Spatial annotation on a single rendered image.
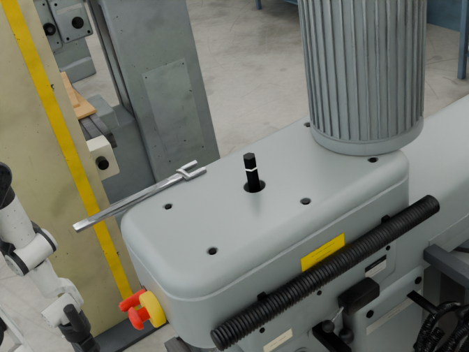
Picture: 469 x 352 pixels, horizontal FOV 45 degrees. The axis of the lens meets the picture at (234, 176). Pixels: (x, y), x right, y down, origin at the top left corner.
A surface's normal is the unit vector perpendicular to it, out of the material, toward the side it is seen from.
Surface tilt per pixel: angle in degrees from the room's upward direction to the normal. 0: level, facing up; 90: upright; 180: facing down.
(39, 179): 90
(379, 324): 90
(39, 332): 0
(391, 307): 90
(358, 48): 90
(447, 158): 0
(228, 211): 0
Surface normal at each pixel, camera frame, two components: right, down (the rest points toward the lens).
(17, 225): 0.76, 0.30
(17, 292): -0.17, -0.80
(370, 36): -0.06, 0.59
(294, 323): 0.54, 0.41
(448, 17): -0.83, 0.43
